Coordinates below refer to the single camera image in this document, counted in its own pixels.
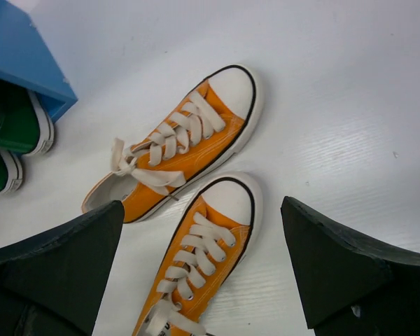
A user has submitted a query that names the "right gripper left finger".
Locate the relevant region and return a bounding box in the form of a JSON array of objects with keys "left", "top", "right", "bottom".
[{"left": 0, "top": 201, "right": 125, "bottom": 335}]

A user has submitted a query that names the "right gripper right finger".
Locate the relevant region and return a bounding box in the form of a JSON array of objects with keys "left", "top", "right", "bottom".
[{"left": 281, "top": 197, "right": 420, "bottom": 335}]

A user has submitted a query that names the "green sneaker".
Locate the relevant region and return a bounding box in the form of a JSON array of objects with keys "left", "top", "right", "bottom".
[
  {"left": 0, "top": 148, "right": 24, "bottom": 194},
  {"left": 0, "top": 79, "right": 55, "bottom": 156}
]

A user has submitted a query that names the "orange sneaker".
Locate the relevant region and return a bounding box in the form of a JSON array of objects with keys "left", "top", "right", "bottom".
[
  {"left": 81, "top": 64, "right": 265, "bottom": 223},
  {"left": 132, "top": 172, "right": 263, "bottom": 335}
]

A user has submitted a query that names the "blue yellow shoe shelf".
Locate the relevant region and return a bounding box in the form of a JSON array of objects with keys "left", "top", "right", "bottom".
[{"left": 0, "top": 1, "right": 78, "bottom": 122}]

